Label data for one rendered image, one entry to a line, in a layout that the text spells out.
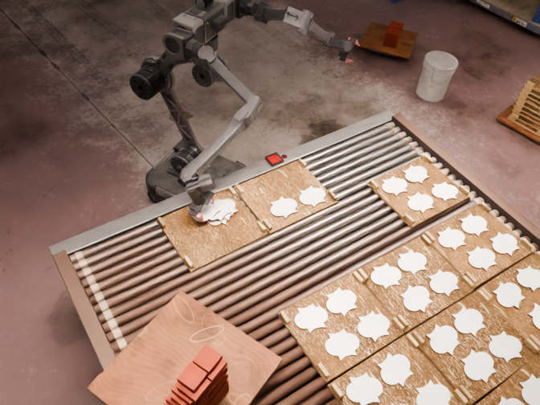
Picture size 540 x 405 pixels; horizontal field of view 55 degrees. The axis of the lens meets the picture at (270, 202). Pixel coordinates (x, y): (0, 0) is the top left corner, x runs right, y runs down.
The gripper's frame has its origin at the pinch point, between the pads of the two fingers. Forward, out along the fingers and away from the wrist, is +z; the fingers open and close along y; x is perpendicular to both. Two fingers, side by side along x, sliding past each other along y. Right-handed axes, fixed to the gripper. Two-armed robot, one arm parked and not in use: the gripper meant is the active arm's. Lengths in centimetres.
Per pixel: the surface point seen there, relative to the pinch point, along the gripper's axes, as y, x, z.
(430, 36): 363, 22, 194
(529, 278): 41, -137, 50
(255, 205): 17.9, -12.1, 14.5
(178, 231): -13.5, 8.7, 1.4
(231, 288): -27.3, -27.7, 8.6
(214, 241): -10.4, -8.5, 6.4
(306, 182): 44, -26, 25
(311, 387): -50, -77, 15
